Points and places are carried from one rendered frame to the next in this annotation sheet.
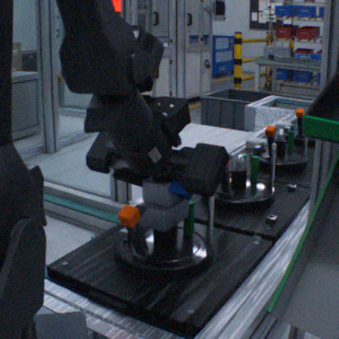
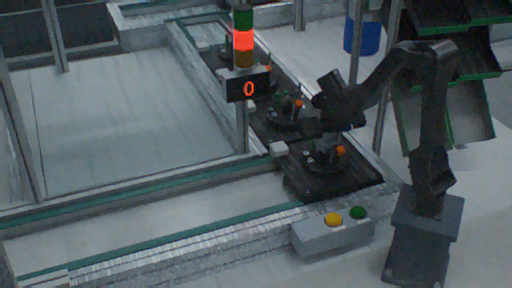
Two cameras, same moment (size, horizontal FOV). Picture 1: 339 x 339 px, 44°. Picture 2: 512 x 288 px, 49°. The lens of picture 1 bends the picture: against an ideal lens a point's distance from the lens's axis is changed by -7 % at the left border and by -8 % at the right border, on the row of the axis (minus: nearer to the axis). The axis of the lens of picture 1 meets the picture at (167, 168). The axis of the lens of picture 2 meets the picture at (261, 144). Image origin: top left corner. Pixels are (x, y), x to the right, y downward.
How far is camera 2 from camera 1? 130 cm
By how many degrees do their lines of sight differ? 50
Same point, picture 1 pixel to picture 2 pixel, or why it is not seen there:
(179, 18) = not seen: outside the picture
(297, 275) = (403, 139)
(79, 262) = (309, 187)
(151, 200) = (327, 140)
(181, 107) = not seen: hidden behind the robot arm
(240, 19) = not seen: outside the picture
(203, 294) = (364, 166)
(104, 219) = (251, 167)
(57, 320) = (406, 189)
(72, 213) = (225, 176)
